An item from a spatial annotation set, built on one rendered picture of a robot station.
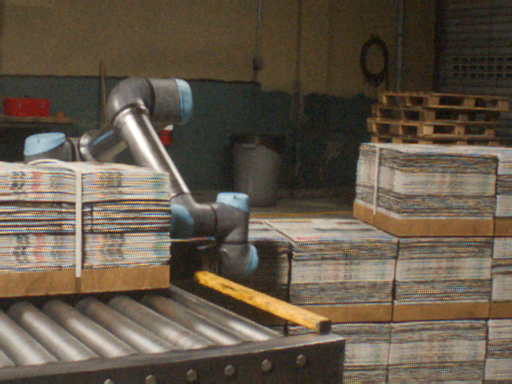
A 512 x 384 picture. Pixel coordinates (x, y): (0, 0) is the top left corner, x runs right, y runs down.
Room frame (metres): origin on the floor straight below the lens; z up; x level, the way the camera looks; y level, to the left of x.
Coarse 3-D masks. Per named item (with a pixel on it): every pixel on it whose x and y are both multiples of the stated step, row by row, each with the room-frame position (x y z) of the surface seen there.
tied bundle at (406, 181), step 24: (384, 144) 2.50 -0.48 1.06; (408, 144) 2.56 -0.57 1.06; (360, 168) 2.55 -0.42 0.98; (384, 168) 2.36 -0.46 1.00; (408, 168) 2.22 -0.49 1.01; (432, 168) 2.23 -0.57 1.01; (456, 168) 2.24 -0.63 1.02; (480, 168) 2.25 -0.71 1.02; (360, 192) 2.54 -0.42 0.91; (384, 192) 2.34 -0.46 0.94; (408, 192) 2.22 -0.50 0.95; (432, 192) 2.23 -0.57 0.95; (456, 192) 2.25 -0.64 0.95; (480, 192) 2.26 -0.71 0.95; (408, 216) 2.22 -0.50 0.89; (432, 216) 2.23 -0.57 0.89; (456, 216) 2.24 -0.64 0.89; (480, 216) 2.25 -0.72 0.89
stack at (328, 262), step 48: (192, 240) 2.11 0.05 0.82; (288, 240) 2.22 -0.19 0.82; (336, 240) 2.18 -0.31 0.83; (384, 240) 2.20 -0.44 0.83; (432, 240) 2.23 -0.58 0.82; (480, 240) 2.26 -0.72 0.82; (288, 288) 2.19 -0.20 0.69; (336, 288) 2.18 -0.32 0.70; (384, 288) 2.21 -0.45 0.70; (432, 288) 2.23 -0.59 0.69; (480, 288) 2.26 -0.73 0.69; (288, 336) 2.17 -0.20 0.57; (384, 336) 2.21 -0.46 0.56; (432, 336) 2.23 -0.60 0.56; (480, 336) 2.25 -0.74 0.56
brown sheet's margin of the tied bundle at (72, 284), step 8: (64, 272) 1.52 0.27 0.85; (72, 272) 1.53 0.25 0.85; (88, 272) 1.54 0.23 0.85; (64, 280) 1.52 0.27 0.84; (72, 280) 1.53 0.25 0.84; (80, 280) 1.53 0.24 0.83; (88, 280) 1.54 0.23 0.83; (64, 288) 1.52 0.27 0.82; (72, 288) 1.53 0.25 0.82; (80, 288) 1.53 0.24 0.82; (88, 288) 1.54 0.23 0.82
